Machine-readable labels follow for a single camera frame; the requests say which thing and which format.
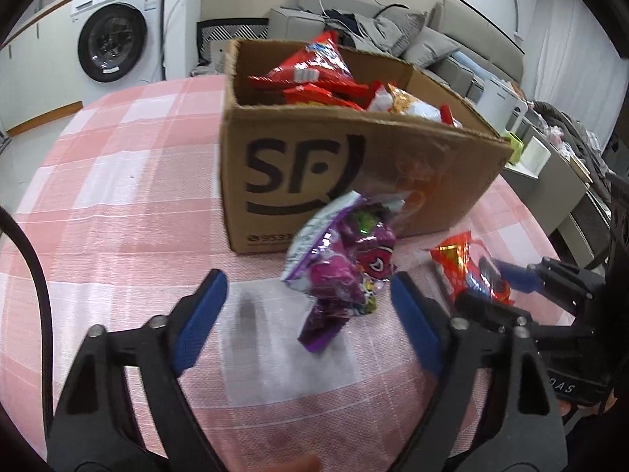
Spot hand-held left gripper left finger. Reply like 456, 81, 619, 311
46, 268, 229, 472

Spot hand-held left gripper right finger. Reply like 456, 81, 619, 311
390, 271, 568, 472

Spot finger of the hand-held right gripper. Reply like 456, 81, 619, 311
454, 291, 581, 340
494, 256, 606, 316

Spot red gold snack packet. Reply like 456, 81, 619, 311
430, 232, 516, 306

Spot purple white candy bag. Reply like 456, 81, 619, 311
280, 191, 411, 355

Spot brown cardboard box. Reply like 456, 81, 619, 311
216, 37, 514, 255

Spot red corn snack bag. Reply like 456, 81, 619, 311
265, 31, 355, 84

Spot person's left hand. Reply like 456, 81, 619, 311
259, 454, 323, 472

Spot grey side table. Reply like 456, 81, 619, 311
501, 123, 598, 256

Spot white cup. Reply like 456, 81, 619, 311
521, 135, 551, 170

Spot green container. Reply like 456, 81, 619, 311
501, 133, 526, 165

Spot dark grey jacket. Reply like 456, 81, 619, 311
533, 101, 612, 188

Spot pink plaid tablecloth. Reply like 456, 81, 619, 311
0, 75, 571, 472

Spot white appliance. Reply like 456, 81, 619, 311
476, 79, 529, 135

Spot white curtain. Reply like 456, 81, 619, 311
533, 0, 620, 124

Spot grey cushion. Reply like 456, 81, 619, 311
373, 10, 428, 57
400, 27, 460, 70

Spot black white patterned chair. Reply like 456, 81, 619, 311
189, 18, 270, 77

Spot white washing machine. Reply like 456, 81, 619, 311
70, 0, 168, 84

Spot white cabinet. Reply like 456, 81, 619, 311
0, 0, 85, 137

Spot dark clothes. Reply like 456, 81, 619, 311
324, 9, 374, 47

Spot grey sofa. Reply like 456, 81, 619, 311
268, 0, 524, 109

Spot black cable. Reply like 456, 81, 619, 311
0, 206, 55, 424

